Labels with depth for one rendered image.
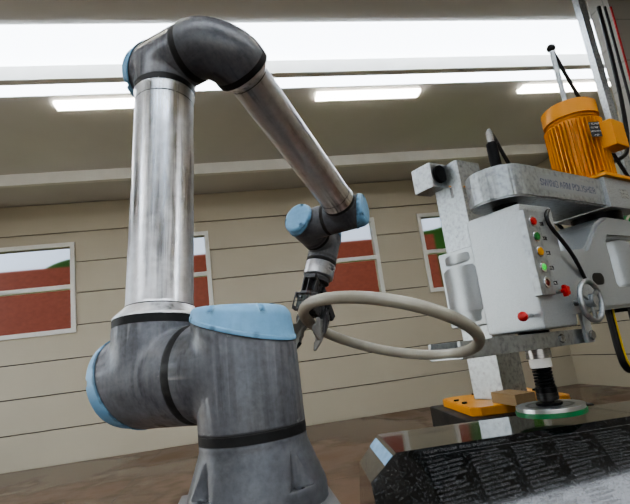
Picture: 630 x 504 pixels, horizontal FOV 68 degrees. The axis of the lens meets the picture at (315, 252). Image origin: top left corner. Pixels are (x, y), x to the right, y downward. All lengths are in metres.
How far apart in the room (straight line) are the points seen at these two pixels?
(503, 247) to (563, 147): 0.82
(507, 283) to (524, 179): 0.36
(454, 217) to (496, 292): 1.01
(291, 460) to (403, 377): 7.51
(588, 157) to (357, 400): 6.22
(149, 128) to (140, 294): 0.30
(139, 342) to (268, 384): 0.22
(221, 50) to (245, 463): 0.69
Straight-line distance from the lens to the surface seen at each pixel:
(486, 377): 2.59
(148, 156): 0.88
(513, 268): 1.68
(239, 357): 0.62
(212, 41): 0.95
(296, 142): 1.06
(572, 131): 2.40
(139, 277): 0.80
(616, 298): 2.11
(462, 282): 2.52
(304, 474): 0.66
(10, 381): 8.44
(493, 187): 1.72
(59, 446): 8.23
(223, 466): 0.64
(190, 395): 0.67
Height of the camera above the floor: 1.13
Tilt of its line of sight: 12 degrees up
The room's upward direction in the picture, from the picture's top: 7 degrees counter-clockwise
